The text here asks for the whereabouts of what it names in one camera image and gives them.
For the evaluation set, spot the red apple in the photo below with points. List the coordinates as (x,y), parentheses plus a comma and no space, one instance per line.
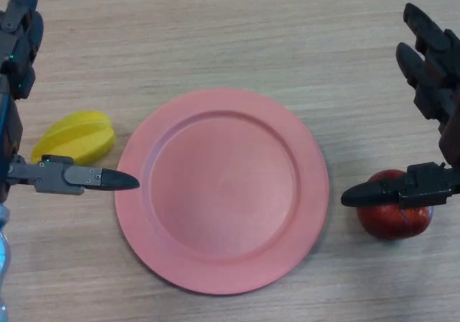
(391,221)

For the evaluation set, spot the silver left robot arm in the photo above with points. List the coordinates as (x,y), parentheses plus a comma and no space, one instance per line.
(3,250)

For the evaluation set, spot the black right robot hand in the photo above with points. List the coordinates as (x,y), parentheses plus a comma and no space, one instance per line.
(427,187)

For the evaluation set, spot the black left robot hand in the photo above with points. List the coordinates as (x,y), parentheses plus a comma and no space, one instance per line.
(50,176)

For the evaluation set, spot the yellow starfruit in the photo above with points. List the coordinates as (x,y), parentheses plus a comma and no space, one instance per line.
(77,135)

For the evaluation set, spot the pink round plate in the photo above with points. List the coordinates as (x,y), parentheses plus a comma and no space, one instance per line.
(223,192)

